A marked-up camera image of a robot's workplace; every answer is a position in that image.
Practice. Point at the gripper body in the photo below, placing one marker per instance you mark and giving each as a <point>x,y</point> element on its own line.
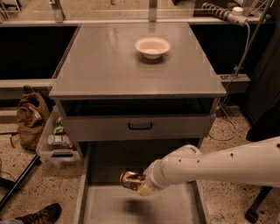
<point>152,177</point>

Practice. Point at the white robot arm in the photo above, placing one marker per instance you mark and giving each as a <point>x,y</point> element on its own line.
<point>251,164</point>

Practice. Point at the grey open lower drawer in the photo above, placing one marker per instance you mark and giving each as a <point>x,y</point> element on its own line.
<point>103,200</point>

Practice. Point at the grey closed upper drawer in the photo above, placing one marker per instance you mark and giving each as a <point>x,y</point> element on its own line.
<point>115,128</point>

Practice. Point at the grey drawer cabinet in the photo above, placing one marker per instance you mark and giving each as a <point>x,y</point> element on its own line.
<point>104,75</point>

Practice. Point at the clear plastic storage bin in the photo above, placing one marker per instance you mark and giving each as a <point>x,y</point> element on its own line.
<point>57,155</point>

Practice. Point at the brown shoe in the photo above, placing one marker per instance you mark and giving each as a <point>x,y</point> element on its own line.
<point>48,215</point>

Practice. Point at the green snack packet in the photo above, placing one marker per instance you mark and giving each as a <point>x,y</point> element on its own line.
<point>58,127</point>

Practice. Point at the white packaged item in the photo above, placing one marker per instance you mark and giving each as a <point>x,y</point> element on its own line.
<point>61,141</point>

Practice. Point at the black metal floor bar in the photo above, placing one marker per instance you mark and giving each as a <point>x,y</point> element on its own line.
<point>9,187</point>

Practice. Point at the brown canvas bag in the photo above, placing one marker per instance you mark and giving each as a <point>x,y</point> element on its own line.
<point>32,115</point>

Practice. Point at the white paper bowl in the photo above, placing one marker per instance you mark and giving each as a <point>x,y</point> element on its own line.
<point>152,47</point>

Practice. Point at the black office chair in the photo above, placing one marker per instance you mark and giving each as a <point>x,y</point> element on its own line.
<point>267,126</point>

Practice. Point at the black drawer handle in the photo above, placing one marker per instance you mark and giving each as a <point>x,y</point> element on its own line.
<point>138,126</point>

